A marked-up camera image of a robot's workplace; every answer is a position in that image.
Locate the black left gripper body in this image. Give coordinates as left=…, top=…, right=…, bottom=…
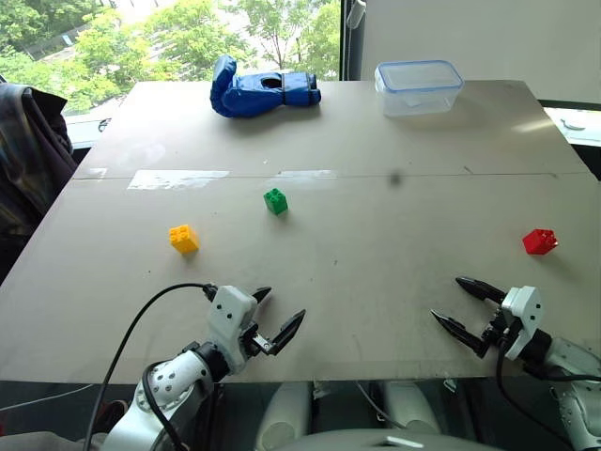
left=240, top=321, right=279, bottom=362

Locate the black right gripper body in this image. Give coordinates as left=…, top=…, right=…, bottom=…
left=480, top=303, right=516, bottom=350

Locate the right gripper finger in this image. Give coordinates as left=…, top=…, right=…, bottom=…
left=455, top=276, right=508, bottom=307
left=430, top=308, right=492, bottom=361

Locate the red toy brick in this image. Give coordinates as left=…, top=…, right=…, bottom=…
left=521, top=228, right=560, bottom=257

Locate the white rounded shell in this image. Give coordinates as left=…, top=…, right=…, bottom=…
left=259, top=381, right=314, bottom=451
left=382, top=381, right=442, bottom=436

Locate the yellow toy brick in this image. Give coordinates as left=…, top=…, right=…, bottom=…
left=168, top=224, right=201, bottom=256

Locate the green toy brick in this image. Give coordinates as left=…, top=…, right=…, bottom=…
left=262, top=187, right=290, bottom=216

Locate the grey rounded robot torso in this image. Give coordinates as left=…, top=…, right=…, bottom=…
left=281, top=429, right=475, bottom=451

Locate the blue boxing glove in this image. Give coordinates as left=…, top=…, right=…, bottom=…
left=209, top=54, right=323, bottom=121

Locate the clear plastic lidded container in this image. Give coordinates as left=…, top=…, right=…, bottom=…
left=374, top=59, right=465, bottom=118

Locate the dark draped jacket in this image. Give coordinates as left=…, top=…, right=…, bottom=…
left=0, top=82, right=79, bottom=283

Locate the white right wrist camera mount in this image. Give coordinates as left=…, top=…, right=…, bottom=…
left=500, top=285, right=542, bottom=362

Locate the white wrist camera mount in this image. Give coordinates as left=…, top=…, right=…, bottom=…
left=500, top=285, right=542, bottom=362
left=206, top=285, right=259, bottom=372

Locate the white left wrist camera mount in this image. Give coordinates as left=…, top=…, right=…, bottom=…
left=206, top=285, right=259, bottom=372

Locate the thin grey wire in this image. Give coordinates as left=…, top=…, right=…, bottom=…
left=354, top=381, right=405, bottom=431

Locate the thin white cable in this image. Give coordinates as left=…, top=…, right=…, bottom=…
left=0, top=383, right=95, bottom=414

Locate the dark window frame post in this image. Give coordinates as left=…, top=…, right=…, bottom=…
left=338, top=0, right=362, bottom=82

